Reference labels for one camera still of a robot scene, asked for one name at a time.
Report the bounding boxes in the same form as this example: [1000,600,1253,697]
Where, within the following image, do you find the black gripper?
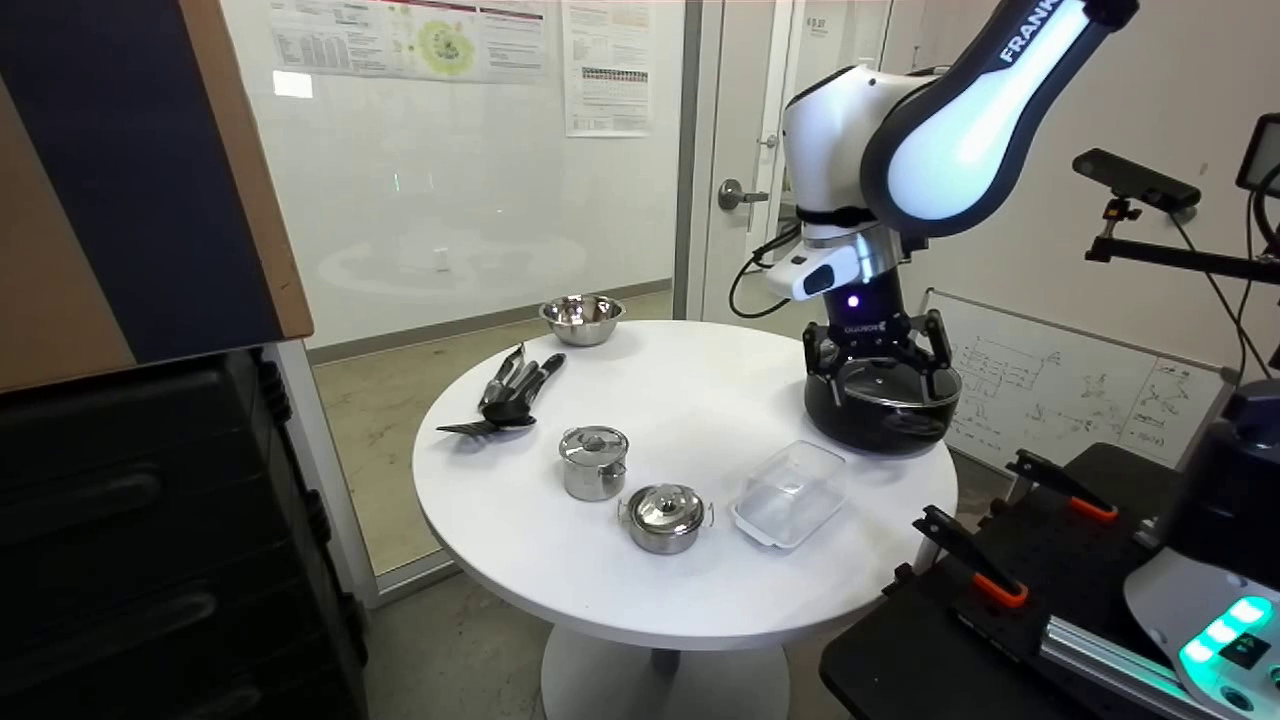
[798,278,959,397]

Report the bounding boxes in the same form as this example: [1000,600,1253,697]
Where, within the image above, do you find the clear plastic container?
[728,434,854,554]

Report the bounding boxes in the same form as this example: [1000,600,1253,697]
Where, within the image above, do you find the robot base with status light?
[1120,538,1280,720]

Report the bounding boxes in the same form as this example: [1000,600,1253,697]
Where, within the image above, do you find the black bowl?
[798,337,968,461]

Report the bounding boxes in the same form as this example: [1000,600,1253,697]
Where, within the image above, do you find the whiteboard with writing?
[917,285,1233,471]

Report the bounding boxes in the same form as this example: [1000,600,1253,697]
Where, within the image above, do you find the orange black clamp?
[1003,448,1123,529]
[913,498,1033,614]

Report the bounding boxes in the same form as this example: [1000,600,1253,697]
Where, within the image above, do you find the steel bowl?
[534,293,628,353]

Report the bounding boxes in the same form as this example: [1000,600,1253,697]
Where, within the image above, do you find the black base platform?
[816,440,1280,720]

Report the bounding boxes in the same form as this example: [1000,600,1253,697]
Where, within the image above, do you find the black boom stand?
[1080,196,1280,287]

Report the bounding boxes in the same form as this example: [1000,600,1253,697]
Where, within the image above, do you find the white paper notice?
[560,0,661,141]

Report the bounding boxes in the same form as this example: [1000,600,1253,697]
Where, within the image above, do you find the black spatula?
[434,411,534,440]

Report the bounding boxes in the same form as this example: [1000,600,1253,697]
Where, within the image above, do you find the poster with green circle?
[260,0,554,88]

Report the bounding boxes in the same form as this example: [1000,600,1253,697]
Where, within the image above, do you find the black drawer cabinet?
[0,348,372,720]

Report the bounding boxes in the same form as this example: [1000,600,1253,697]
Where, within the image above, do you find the brown and blue board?
[0,0,317,400]

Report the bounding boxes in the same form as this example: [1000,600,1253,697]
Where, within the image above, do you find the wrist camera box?
[763,235,883,306]

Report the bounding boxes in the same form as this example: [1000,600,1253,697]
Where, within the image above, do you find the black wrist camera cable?
[725,226,807,324]

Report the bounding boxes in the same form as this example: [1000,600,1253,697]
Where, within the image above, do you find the door with metal handle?
[689,0,812,329]

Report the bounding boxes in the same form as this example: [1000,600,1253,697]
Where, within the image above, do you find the black camera on boom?
[1066,145,1203,220]

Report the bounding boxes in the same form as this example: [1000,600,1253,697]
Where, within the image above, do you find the aluminium rail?
[1034,614,1203,720]

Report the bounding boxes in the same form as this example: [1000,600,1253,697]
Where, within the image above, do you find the white table pedestal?
[534,624,792,720]

